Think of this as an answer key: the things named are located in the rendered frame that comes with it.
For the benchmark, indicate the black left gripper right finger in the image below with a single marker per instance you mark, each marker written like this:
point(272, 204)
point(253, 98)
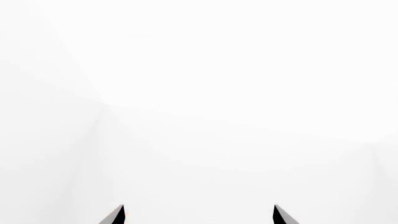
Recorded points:
point(282, 218)

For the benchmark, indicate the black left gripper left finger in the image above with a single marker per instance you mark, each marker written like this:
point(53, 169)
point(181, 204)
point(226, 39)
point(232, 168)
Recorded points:
point(115, 218)

